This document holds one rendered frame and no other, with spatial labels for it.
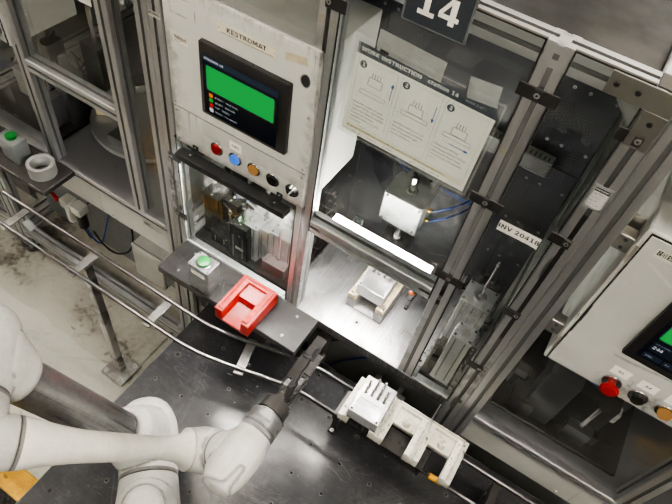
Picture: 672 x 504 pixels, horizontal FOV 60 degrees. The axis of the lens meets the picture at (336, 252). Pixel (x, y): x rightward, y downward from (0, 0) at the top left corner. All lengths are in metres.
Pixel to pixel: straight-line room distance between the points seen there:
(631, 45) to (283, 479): 1.45
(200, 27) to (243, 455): 0.95
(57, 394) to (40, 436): 0.19
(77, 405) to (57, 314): 1.62
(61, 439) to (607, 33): 1.22
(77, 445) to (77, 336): 1.73
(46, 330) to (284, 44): 2.10
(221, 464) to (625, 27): 1.17
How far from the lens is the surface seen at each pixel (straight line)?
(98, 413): 1.52
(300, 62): 1.26
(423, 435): 1.79
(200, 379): 2.02
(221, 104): 1.45
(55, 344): 2.98
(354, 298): 1.86
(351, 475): 1.92
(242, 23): 1.32
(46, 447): 1.25
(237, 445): 1.40
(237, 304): 1.87
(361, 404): 1.73
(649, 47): 1.16
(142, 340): 2.90
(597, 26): 1.16
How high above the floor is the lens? 2.49
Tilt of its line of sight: 51 degrees down
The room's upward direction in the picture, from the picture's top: 12 degrees clockwise
